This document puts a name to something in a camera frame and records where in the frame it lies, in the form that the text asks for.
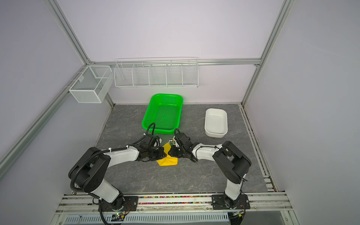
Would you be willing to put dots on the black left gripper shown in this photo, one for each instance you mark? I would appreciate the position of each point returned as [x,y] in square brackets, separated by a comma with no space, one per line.
[161,156]

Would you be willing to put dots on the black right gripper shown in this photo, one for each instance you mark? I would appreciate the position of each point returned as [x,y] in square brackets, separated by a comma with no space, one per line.
[173,153]

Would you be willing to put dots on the yellow paper napkin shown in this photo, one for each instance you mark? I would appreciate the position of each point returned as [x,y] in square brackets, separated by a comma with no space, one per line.
[168,160]

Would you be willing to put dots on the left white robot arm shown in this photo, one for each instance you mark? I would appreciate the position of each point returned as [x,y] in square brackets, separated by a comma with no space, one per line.
[88,173]

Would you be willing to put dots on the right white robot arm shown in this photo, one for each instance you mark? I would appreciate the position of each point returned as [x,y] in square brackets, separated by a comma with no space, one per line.
[233,163]

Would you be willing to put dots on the green plastic basket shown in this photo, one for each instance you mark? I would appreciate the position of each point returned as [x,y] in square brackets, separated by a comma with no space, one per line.
[165,111]

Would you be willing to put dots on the white plastic tray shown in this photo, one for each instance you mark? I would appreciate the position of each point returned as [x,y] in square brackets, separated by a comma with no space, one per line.
[216,124]

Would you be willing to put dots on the white wire wall rack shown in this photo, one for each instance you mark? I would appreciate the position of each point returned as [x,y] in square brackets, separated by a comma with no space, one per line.
[156,72]

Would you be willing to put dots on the white mesh wall box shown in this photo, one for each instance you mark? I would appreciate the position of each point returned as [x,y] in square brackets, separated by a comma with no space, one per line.
[93,84]

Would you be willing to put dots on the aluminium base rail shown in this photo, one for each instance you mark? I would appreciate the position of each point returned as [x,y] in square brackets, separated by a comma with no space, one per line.
[176,209]

